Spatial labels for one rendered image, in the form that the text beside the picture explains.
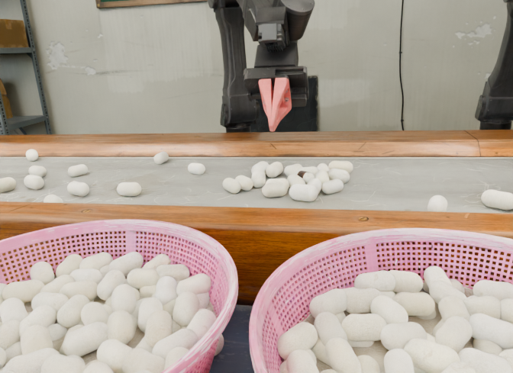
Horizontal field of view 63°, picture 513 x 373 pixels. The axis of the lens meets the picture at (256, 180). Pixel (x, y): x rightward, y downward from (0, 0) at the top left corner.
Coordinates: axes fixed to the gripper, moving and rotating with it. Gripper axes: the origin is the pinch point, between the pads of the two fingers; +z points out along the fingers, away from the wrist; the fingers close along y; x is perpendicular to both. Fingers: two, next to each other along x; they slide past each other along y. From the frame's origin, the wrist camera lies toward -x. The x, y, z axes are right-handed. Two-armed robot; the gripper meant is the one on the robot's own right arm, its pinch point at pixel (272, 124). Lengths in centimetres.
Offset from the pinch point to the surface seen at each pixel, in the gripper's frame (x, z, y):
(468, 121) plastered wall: 156, -130, 86
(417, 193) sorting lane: 0.2, 11.8, 20.1
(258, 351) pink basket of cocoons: -24.9, 37.1, 5.5
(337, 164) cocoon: 3.7, 4.9, 10.0
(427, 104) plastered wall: 148, -136, 62
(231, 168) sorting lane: 7.4, 3.1, -7.5
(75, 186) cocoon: -3.8, 13.8, -26.3
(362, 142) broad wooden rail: 11.4, -5.1, 14.3
